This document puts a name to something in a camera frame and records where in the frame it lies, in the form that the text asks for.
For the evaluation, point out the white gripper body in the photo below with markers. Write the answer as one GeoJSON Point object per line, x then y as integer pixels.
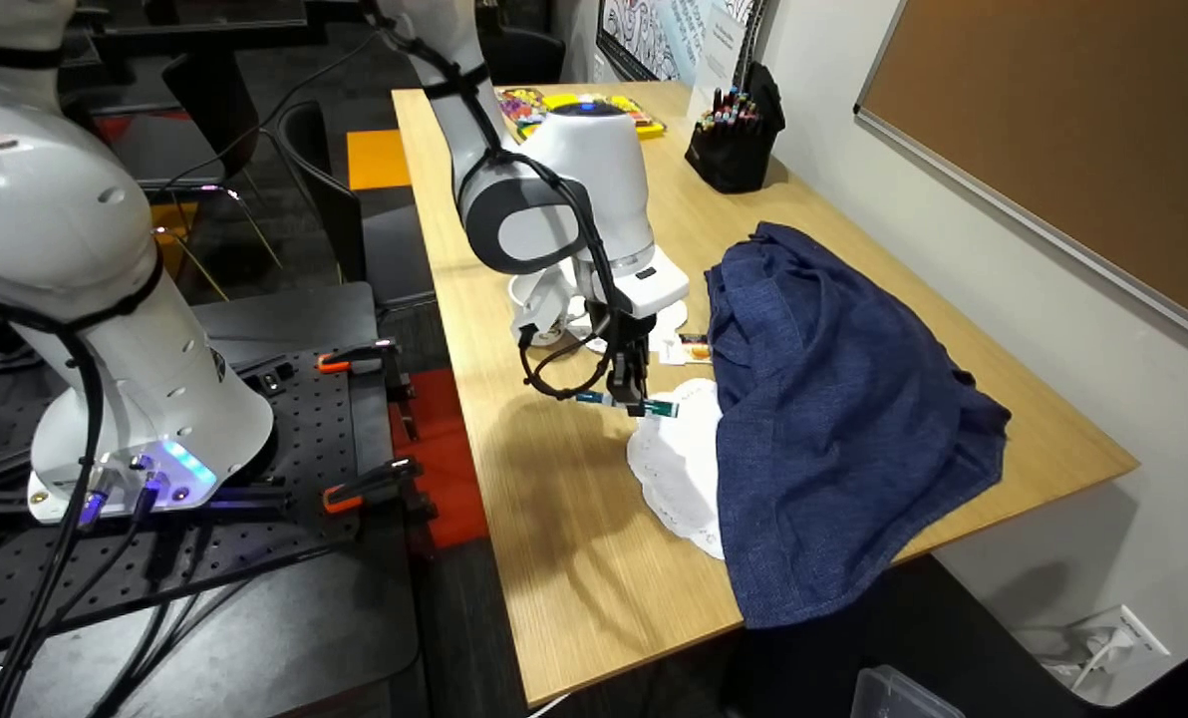
{"type": "Point", "coordinates": [648, 285]}

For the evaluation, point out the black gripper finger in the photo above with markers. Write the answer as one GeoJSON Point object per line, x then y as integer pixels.
{"type": "Point", "coordinates": [620, 360]}
{"type": "Point", "coordinates": [640, 363]}

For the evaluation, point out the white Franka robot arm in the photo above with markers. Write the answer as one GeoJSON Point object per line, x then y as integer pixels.
{"type": "Point", "coordinates": [88, 266]}

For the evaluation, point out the small orange and white item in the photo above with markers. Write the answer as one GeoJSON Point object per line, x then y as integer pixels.
{"type": "Point", "coordinates": [694, 347]}

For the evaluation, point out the black pouch with pens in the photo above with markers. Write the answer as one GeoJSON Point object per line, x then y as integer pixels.
{"type": "Point", "coordinates": [736, 142]}

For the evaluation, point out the yellow crayon box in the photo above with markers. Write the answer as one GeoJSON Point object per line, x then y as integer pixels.
{"type": "Point", "coordinates": [617, 106]}

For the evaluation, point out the dark blue cloth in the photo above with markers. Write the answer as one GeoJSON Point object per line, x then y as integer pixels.
{"type": "Point", "coordinates": [834, 423]}

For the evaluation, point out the colourful small card pack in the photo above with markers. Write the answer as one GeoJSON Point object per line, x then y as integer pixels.
{"type": "Point", "coordinates": [519, 106]}

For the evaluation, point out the whiteboard with drawings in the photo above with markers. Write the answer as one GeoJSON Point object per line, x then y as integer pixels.
{"type": "Point", "coordinates": [677, 35]}

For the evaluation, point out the black office chair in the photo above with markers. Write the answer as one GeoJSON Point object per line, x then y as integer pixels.
{"type": "Point", "coordinates": [531, 55]}

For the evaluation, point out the orange seat pad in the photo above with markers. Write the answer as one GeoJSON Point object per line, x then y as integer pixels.
{"type": "Point", "coordinates": [382, 162]}

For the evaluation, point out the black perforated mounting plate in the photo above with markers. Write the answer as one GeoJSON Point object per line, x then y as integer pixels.
{"type": "Point", "coordinates": [290, 452]}

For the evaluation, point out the grey bin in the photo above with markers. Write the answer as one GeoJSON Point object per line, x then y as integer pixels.
{"type": "Point", "coordinates": [902, 695]}

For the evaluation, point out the brown cork board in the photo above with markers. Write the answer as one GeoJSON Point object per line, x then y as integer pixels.
{"type": "Point", "coordinates": [1073, 122]}

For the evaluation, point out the white plastic floor object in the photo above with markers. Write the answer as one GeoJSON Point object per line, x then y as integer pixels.
{"type": "Point", "coordinates": [1097, 653]}

